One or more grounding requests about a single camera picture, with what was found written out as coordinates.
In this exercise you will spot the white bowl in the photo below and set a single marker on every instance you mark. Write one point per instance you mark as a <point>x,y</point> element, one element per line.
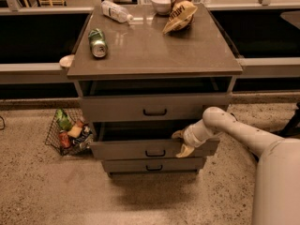
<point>161,7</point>

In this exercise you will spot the green soda can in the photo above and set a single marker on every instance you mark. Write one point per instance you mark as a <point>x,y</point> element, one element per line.
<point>97,43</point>

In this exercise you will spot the yellow packet in basket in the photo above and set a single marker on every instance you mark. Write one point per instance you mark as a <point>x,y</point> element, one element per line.
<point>76,129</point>

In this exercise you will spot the blue can in basket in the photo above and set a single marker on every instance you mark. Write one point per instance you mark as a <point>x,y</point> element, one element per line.
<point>83,141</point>

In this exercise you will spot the yellow chip bag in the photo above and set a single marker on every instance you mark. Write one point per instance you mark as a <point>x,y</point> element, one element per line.
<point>180,16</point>

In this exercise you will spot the black wire basket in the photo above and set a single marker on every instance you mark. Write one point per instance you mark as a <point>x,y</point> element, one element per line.
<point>52,138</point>

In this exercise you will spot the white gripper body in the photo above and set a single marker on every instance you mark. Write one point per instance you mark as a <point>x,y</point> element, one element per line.
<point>189,137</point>

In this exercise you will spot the green snack bag in basket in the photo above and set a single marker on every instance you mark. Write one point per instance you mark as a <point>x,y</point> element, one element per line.
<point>62,119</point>

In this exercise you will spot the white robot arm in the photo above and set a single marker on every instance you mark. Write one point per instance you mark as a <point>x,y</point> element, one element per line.
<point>277,188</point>

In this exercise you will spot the grey drawer cabinet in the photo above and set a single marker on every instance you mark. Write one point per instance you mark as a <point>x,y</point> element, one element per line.
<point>141,60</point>

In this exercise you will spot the grey drawer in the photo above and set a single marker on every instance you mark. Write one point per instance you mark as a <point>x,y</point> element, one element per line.
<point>138,139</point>
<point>153,107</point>
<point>153,165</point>

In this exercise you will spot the clear plastic water bottle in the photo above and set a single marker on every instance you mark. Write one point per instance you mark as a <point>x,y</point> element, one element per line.
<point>116,12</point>

